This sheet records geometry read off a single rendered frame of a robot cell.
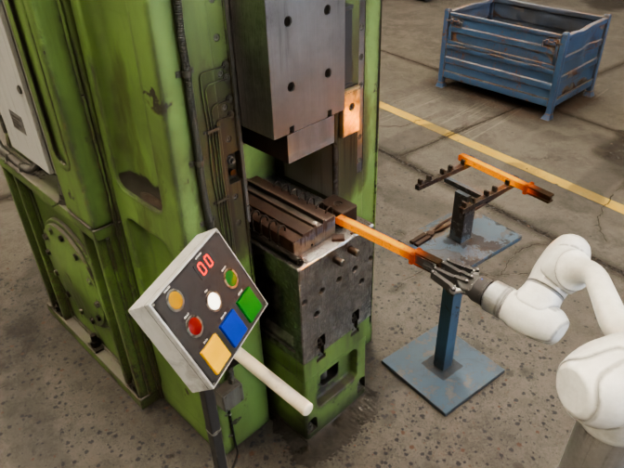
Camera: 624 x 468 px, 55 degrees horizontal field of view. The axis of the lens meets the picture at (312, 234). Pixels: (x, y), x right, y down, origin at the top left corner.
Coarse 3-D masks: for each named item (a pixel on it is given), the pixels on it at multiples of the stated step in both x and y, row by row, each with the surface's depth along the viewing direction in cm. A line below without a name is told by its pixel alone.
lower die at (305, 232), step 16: (256, 176) 231; (256, 192) 220; (272, 192) 220; (288, 192) 221; (256, 208) 213; (272, 208) 213; (304, 208) 210; (320, 208) 211; (256, 224) 209; (272, 224) 206; (288, 224) 204; (304, 224) 204; (272, 240) 206; (288, 240) 198; (304, 240) 201; (320, 240) 207
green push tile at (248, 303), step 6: (246, 288) 169; (246, 294) 167; (252, 294) 169; (240, 300) 165; (246, 300) 166; (252, 300) 168; (258, 300) 171; (240, 306) 164; (246, 306) 166; (252, 306) 168; (258, 306) 170; (246, 312) 165; (252, 312) 167; (252, 318) 166
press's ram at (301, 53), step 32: (256, 0) 152; (288, 0) 155; (320, 0) 163; (256, 32) 157; (288, 32) 160; (320, 32) 168; (256, 64) 163; (288, 64) 164; (320, 64) 173; (256, 96) 169; (288, 96) 169; (320, 96) 178; (256, 128) 176; (288, 128) 174
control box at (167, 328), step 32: (192, 256) 155; (224, 256) 165; (160, 288) 145; (192, 288) 152; (224, 288) 162; (256, 288) 173; (160, 320) 141; (256, 320) 169; (192, 352) 147; (192, 384) 151
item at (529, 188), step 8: (472, 160) 232; (480, 168) 229; (488, 168) 227; (496, 168) 226; (496, 176) 225; (504, 176) 221; (512, 176) 221; (512, 184) 220; (520, 184) 216; (528, 184) 215; (528, 192) 215; (536, 192) 213; (544, 192) 210; (544, 200) 211
